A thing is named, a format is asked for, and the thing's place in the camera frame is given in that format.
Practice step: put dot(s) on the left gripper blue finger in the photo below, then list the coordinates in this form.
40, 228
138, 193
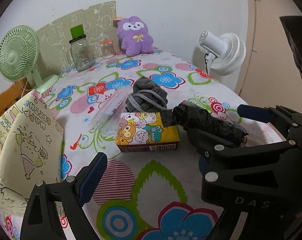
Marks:
90, 176

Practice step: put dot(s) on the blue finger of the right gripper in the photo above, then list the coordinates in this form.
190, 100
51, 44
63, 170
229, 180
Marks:
205, 165
255, 113

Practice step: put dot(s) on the black umbrella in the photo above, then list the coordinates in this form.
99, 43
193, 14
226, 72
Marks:
202, 127

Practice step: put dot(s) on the clear plastic pouch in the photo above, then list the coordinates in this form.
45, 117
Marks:
105, 120

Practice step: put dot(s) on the yellow cartoon tissue pack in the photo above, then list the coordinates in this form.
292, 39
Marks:
147, 131

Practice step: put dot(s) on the yellow fabric storage box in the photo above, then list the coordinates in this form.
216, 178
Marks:
30, 151

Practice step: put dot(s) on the grey drawstring pouch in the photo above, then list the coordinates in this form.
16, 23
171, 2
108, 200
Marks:
146, 96

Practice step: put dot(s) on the beige door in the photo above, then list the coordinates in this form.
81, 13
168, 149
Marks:
269, 76

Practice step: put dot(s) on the floral tablecloth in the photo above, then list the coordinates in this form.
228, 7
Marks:
142, 195

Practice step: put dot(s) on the white standing fan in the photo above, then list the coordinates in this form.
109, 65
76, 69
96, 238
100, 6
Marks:
226, 52

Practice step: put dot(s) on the wooden bed headboard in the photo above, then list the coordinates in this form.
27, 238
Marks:
13, 94

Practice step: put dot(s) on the glass jar green lid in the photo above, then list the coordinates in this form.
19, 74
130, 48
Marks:
80, 49

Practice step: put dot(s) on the green patterned board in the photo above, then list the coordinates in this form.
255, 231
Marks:
96, 23

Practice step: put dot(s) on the cotton swab jar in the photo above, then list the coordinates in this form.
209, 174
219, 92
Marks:
107, 49

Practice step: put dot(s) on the purple plush bunny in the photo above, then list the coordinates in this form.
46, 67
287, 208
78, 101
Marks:
134, 36

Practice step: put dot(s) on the green desk fan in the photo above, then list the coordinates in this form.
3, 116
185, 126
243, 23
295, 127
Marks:
19, 51

